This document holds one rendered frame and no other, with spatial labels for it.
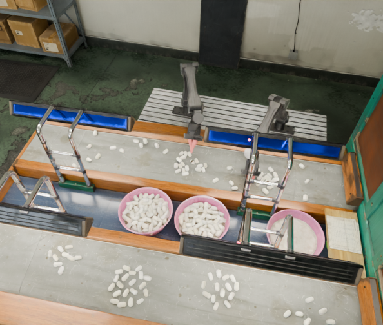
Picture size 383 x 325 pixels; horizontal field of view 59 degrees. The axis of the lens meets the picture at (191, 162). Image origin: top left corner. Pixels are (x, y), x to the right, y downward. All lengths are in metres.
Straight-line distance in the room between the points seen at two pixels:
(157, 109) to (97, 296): 1.26
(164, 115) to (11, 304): 1.36
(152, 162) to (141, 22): 2.30
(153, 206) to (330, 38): 2.58
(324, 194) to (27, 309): 1.46
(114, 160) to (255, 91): 2.03
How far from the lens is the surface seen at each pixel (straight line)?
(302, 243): 1.70
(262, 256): 1.23
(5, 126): 3.57
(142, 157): 1.93
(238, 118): 2.26
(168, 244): 1.59
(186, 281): 1.55
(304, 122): 2.33
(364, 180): 1.85
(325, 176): 1.97
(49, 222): 1.38
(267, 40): 3.71
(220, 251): 1.22
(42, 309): 1.60
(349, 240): 1.74
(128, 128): 1.63
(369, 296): 1.57
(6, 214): 1.46
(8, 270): 1.76
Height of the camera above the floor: 2.19
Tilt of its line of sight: 50 degrees down
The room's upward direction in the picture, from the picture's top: straight up
